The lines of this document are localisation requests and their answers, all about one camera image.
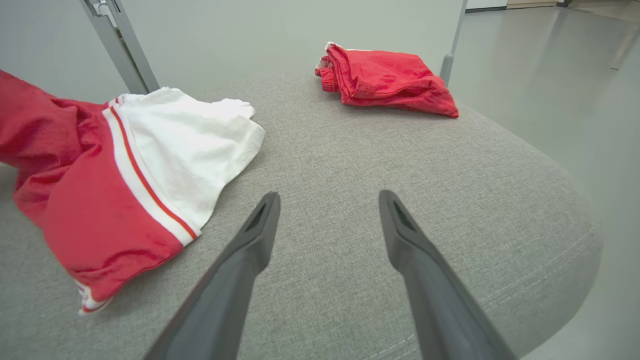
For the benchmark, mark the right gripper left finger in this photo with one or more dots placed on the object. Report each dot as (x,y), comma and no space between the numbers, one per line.
(225,295)

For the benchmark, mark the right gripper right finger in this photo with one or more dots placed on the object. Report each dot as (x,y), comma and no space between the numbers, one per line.
(440,295)

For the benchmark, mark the red bulls jersey shirt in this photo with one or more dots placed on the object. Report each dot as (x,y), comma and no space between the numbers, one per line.
(100,225)

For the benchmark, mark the red bulls shorts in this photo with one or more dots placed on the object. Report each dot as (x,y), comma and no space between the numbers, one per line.
(390,80)

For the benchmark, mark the light grey partition panel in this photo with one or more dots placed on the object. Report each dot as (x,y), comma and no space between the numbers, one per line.
(300,30)
(40,40)

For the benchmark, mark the grey partition post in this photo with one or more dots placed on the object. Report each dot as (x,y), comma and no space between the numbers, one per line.
(115,50)
(447,67)
(132,50)

